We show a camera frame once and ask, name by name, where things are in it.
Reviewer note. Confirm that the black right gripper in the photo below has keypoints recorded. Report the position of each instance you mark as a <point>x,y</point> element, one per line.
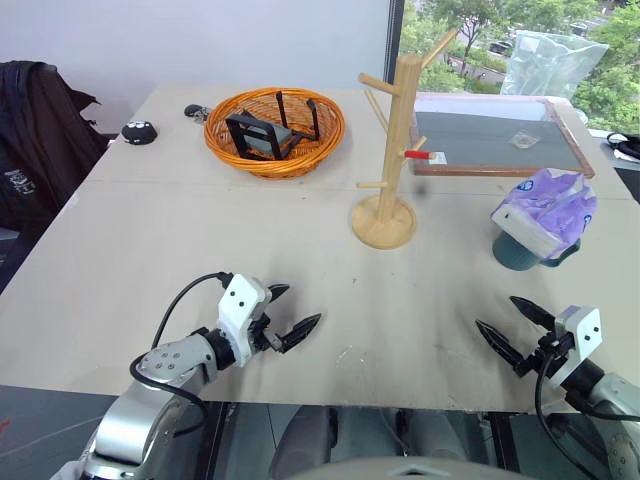
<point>555,347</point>

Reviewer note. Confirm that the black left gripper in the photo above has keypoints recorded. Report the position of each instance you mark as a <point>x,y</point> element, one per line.
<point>261,331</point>

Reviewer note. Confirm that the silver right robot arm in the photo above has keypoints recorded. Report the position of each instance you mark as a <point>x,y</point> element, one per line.
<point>617,400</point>

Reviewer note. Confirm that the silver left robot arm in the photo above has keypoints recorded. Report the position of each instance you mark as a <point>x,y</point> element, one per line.
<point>150,400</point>

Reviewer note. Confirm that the teal mug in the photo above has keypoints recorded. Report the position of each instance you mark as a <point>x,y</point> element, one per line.
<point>515,256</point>

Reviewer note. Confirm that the wooden mug tree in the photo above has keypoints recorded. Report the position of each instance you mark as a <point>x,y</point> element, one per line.
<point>392,150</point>

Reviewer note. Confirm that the purple tissue pack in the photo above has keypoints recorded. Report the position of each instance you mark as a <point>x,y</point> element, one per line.
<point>550,210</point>

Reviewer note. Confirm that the orange wicker basket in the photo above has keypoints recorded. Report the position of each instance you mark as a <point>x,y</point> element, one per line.
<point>320,152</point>

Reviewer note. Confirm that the black folding stand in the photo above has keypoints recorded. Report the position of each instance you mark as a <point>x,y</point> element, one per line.
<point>239,135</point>

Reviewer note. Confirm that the small white label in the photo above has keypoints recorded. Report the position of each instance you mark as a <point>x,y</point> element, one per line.
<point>440,158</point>

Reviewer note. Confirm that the small clear plastic wrapper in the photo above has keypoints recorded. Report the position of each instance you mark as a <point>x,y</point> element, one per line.
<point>524,140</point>

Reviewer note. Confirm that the wood-framed dark board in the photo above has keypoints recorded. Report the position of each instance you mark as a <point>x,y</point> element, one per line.
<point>475,135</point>

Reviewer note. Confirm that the small black key fob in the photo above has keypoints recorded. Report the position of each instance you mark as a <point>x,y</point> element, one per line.
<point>194,110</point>

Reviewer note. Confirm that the black round googly-eyed object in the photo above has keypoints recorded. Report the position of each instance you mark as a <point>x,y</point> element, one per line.
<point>139,134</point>

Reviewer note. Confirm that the clear plastic bag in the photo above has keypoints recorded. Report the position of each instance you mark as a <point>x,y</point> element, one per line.
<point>550,60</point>

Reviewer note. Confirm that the black jacket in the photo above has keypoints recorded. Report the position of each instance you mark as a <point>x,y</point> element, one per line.
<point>35,140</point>

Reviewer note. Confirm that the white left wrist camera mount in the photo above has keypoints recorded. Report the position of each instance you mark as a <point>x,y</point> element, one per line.
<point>240,310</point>

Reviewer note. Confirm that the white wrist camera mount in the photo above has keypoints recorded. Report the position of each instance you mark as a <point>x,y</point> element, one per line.
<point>240,310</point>
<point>582,335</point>

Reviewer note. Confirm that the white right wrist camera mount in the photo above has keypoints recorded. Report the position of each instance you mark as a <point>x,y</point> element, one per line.
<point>582,335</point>

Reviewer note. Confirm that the dark window frame post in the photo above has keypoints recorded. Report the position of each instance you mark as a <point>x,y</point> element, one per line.
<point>395,40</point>

